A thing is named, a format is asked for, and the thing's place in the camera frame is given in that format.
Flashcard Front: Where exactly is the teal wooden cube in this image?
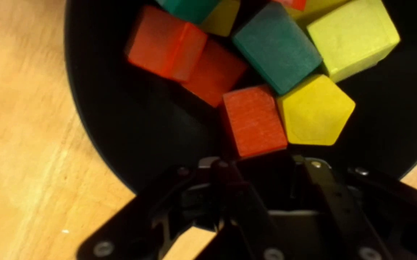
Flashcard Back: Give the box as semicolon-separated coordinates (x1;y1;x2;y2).
231;3;324;95
153;0;223;26

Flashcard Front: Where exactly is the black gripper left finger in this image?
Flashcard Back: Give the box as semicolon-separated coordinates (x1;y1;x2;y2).
75;156;292;260

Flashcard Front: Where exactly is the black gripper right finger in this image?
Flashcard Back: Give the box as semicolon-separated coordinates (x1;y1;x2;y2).
292;153;417;260

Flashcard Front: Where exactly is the lime yellow wooden cube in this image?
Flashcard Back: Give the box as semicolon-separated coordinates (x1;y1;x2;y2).
305;0;402;84

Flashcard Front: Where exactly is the black round bowl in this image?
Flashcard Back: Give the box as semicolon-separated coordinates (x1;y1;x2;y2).
63;0;417;195

